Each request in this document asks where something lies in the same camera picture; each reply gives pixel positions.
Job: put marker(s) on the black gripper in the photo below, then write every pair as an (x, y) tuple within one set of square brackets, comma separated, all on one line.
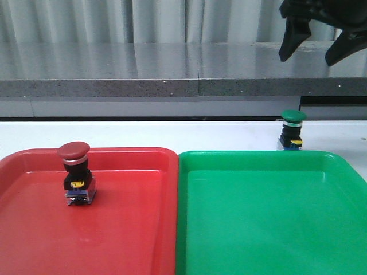
[(350, 16)]

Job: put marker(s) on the red mushroom push button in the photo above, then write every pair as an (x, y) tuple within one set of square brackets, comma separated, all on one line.
[(79, 184)]

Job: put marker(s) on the green mushroom push button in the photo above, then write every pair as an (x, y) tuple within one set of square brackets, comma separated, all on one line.
[(290, 136)]

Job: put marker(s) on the grey stone countertop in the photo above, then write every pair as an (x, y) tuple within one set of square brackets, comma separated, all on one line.
[(205, 81)]

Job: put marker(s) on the green plastic tray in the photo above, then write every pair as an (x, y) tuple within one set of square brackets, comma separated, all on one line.
[(270, 212)]

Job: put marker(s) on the red plastic tray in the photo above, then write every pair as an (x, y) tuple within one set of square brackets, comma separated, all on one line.
[(129, 228)]

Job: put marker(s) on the grey pleated curtain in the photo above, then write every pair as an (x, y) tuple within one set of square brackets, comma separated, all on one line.
[(141, 21)]

